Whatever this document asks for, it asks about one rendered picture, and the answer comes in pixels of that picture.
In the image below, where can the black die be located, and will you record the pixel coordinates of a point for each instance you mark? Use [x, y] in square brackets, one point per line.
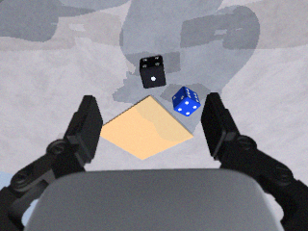
[152, 72]

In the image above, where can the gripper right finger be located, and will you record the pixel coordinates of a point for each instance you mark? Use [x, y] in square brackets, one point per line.
[239, 152]

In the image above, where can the blue die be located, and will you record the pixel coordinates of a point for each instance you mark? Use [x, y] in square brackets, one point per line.
[185, 101]

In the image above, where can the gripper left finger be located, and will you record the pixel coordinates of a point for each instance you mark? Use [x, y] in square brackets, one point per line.
[78, 144]

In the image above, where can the tan flat mat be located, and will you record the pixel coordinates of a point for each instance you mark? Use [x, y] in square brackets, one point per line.
[145, 129]

